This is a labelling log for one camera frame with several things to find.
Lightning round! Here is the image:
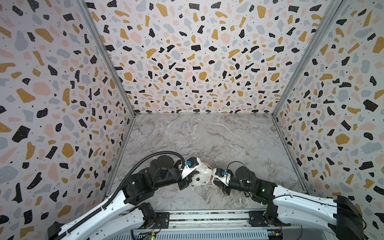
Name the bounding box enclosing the white plush teddy bear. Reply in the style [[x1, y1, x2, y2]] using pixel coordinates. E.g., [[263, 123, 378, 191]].
[[190, 163, 212, 187]]

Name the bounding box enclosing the red white striped sweater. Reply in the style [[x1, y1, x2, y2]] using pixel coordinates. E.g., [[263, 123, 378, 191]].
[[209, 169, 216, 185]]

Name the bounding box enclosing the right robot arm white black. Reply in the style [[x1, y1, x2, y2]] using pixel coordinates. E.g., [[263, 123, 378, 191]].
[[214, 166, 367, 240]]

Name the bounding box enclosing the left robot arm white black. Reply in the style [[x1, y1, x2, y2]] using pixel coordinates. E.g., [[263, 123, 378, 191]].
[[48, 151, 202, 240]]

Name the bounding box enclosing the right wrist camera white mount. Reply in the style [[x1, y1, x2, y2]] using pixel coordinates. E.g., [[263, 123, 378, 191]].
[[213, 168, 232, 186]]

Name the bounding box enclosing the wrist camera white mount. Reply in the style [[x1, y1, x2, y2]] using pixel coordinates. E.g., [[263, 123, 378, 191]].
[[213, 168, 232, 186], [181, 157, 202, 179]]

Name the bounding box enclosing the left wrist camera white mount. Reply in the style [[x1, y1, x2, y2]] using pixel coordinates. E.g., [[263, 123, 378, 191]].
[[181, 157, 202, 179]]

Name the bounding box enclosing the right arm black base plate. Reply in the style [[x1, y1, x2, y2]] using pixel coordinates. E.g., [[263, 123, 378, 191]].
[[248, 211, 291, 228]]

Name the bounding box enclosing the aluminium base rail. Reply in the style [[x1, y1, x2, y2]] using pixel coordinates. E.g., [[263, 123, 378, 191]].
[[80, 208, 337, 240]]

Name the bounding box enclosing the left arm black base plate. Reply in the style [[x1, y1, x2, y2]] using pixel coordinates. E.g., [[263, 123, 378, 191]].
[[139, 212, 170, 230]]

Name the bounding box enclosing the black corrugated cable hose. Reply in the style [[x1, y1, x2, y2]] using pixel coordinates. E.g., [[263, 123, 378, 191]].
[[53, 150, 186, 240]]

